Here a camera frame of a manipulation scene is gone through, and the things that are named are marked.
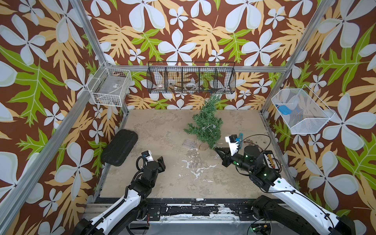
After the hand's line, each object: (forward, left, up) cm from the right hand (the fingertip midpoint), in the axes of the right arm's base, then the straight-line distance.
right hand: (214, 149), depth 73 cm
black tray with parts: (+4, -39, -21) cm, 45 cm away
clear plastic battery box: (+16, +13, -21) cm, 29 cm away
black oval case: (+8, +58, -16) cm, 61 cm away
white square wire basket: (+36, +60, +13) cm, 71 cm away
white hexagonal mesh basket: (+18, -53, +7) cm, 56 cm away
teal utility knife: (+23, -25, -22) cm, 40 cm away
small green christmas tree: (+11, +4, +12) cm, 17 cm away
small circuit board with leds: (-31, -23, -26) cm, 47 cm away
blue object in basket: (+25, -44, +3) cm, 51 cm away
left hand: (+3, +30, -14) cm, 34 cm away
